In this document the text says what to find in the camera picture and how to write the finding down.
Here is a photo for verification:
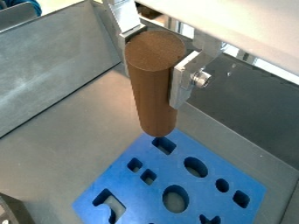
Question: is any black object at corner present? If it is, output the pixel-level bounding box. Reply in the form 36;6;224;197
0;193;34;224

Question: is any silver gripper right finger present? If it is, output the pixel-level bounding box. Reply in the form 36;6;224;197
169;30;227;109

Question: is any dark grey back panel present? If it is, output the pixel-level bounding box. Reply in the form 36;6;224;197
188;53;299;170

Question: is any blue shape sorter board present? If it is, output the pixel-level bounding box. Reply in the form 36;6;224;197
72;129;267;224

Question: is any brown round cylinder peg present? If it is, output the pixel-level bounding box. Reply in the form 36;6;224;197
125;31;185;137

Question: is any grey metal side panel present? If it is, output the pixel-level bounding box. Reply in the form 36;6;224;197
0;0;120;137

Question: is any blue object top left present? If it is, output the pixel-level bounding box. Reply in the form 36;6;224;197
0;0;42;18

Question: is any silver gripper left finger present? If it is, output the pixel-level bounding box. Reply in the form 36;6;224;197
103;0;145;69

